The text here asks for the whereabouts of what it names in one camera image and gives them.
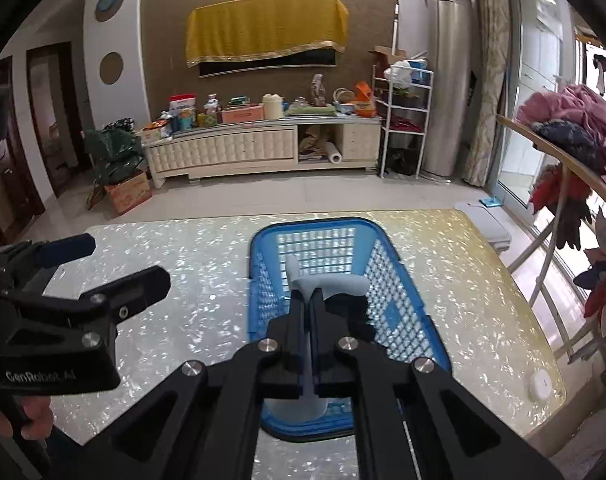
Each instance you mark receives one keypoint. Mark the white round disc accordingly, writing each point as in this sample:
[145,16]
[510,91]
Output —
[541,385]

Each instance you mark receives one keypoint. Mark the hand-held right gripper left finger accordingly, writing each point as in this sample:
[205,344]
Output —
[298,320]

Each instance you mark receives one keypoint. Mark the green plastic bag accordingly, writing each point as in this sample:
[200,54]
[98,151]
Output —
[115,155]

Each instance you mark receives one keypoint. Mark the pink box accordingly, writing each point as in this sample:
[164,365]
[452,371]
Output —
[242,114]

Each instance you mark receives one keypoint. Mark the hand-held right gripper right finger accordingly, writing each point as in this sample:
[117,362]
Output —
[328,330]

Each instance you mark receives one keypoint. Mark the black television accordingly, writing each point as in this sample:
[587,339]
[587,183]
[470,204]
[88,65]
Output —
[263,64]

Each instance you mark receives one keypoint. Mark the dark red garment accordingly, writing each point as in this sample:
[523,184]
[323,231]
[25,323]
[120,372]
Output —
[605,305]

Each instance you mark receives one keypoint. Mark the black bag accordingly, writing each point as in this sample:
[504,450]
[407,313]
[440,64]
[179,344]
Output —
[402,162]

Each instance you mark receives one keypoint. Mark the blue flat mop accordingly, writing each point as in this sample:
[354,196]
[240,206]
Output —
[492,203]

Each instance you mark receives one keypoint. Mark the grey folded mat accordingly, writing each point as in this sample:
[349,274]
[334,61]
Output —
[483,227]

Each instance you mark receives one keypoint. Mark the open cardboard box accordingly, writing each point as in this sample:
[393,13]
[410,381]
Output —
[383,55]

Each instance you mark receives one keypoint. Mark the navy garment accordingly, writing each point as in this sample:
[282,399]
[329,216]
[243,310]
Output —
[595,275]

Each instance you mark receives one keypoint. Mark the wrapped ornament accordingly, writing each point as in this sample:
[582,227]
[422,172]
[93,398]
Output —
[318,90]

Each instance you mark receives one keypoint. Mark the blue plastic bin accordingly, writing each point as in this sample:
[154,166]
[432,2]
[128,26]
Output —
[420,74]

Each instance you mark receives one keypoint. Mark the yellow cloth cover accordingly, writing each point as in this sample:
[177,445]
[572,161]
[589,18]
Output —
[263,25]

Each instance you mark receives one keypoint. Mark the white plastic bag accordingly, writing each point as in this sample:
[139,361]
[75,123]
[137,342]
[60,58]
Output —
[400,72]

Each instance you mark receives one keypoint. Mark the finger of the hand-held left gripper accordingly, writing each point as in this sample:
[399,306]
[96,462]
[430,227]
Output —
[68,252]
[143,282]

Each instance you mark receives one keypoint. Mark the cream cylinder container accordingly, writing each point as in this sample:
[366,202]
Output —
[273,106]

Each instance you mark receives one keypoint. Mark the dark blue patterned garment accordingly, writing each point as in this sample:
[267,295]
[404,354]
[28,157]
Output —
[568,142]

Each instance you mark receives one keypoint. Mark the paper towel roll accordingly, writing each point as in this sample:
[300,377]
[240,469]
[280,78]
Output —
[333,152]

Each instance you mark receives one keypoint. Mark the pink clothes pile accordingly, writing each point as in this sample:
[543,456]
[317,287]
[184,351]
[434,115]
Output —
[573,105]

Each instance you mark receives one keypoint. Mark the green folded cloth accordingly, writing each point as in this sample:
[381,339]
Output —
[310,109]

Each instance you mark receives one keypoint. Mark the beige clothes drying rack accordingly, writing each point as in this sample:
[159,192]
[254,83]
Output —
[520,128]

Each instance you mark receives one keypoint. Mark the black gloves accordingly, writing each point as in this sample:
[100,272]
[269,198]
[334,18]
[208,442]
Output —
[573,225]

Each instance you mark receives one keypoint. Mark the orange package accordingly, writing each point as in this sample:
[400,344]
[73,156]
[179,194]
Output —
[365,95]

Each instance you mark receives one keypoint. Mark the person's left hand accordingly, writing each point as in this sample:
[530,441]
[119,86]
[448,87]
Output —
[35,415]

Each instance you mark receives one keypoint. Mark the silver tower air conditioner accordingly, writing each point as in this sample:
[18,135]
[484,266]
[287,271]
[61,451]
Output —
[445,85]

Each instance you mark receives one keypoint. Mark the patterned curtain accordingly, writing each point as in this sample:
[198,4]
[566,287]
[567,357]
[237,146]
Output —
[488,85]

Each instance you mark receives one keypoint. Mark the white cloth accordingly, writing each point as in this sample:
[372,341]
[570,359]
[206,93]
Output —
[333,284]

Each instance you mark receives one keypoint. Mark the white and red box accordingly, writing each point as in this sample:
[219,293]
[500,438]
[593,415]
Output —
[182,106]

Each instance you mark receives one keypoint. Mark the brown wooden door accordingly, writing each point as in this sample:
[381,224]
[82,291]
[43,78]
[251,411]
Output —
[48,120]

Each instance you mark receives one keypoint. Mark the blue plastic basket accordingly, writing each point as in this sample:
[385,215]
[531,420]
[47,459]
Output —
[313,225]

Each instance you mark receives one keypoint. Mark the white metal shelf rack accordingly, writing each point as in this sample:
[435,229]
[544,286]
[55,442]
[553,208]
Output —
[405,109]

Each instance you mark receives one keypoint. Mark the white TV cabinet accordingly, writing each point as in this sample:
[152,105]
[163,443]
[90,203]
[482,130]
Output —
[223,152]

